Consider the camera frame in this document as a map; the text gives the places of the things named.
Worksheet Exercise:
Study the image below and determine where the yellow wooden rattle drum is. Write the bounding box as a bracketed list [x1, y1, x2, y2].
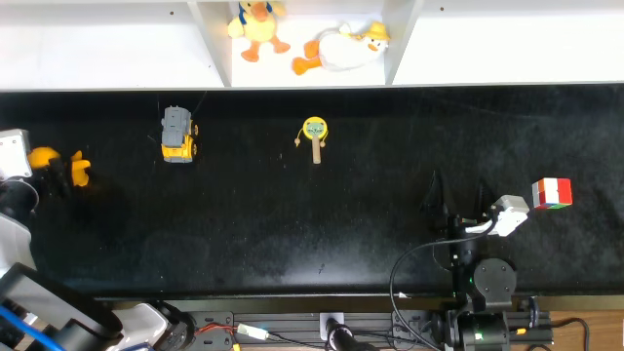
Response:
[293, 115, 330, 166]

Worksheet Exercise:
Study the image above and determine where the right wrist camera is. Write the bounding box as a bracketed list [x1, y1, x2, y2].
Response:
[464, 194, 531, 239]

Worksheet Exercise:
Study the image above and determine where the blue cable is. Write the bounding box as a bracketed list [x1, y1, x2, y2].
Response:
[0, 304, 67, 351]

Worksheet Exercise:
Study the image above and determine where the black cable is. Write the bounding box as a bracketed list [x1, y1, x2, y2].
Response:
[388, 209, 499, 351]

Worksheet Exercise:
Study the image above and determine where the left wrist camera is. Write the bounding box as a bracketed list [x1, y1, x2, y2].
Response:
[0, 128, 33, 182]

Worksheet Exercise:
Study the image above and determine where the white plush duck yellow hat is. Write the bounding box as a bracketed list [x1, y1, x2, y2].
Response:
[291, 20, 391, 77]

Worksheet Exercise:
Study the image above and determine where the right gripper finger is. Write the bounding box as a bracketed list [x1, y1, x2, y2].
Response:
[475, 178, 494, 218]
[421, 170, 450, 231]

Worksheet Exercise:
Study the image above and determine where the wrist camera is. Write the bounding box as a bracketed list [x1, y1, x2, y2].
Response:
[464, 194, 531, 239]
[0, 128, 33, 182]

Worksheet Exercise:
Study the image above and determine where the white shelf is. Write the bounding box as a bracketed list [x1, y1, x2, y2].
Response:
[0, 0, 624, 93]

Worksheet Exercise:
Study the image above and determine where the grey and yellow toy truck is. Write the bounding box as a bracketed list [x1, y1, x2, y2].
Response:
[160, 105, 200, 165]

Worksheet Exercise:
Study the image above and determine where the yellow rubber duck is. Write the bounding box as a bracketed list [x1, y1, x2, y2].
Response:
[27, 146, 93, 188]

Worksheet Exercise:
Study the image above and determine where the mounting rail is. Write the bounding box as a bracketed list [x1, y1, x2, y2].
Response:
[187, 297, 591, 351]

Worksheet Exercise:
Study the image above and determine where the many-coloured puzzle cube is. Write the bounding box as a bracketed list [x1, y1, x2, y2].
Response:
[530, 176, 574, 211]

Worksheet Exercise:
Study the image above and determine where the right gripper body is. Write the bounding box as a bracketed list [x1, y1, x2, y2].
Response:
[446, 213, 491, 239]

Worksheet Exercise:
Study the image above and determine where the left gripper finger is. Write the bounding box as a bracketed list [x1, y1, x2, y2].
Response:
[47, 156, 72, 197]

